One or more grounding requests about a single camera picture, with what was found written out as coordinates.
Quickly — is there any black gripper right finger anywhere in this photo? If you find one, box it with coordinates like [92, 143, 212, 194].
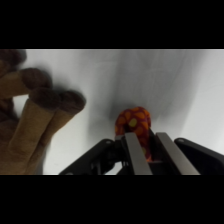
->
[155, 131, 201, 176]

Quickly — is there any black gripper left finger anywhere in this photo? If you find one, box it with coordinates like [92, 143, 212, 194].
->
[114, 132, 154, 176]

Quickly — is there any red ball with yellow spots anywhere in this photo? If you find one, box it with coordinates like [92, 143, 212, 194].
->
[114, 106, 153, 163]

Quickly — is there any large brown plush animal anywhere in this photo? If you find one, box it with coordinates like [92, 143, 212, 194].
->
[0, 49, 87, 176]

